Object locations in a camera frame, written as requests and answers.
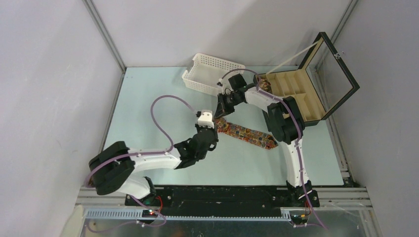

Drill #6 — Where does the colourful patterned tie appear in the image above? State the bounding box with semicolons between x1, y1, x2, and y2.
214;118;278;150

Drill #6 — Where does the black compartment tie box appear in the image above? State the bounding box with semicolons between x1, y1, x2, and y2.
260;32;360;126

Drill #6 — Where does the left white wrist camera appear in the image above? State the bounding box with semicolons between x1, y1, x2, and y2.
195;110;215;129

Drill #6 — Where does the purple cable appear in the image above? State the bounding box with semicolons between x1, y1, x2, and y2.
218;69;328;230
83;95;200;234

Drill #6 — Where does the rolled tie far compartment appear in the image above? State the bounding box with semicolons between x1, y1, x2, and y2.
258;78;272;93

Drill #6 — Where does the white perforated plastic basket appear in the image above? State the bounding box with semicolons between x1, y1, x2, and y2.
181;53;245;96

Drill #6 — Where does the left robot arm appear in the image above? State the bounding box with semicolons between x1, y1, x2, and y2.
87;126;218;206

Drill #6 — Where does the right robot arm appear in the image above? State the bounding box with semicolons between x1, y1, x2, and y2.
214;74;312;206

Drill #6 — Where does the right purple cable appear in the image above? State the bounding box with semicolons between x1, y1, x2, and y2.
218;69;328;230

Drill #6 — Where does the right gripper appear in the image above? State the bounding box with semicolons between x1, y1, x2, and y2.
215;92;243;119

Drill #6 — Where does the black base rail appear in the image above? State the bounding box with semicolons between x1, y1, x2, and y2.
126;185;320;217

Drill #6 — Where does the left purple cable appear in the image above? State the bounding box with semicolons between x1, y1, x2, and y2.
83;95;200;234

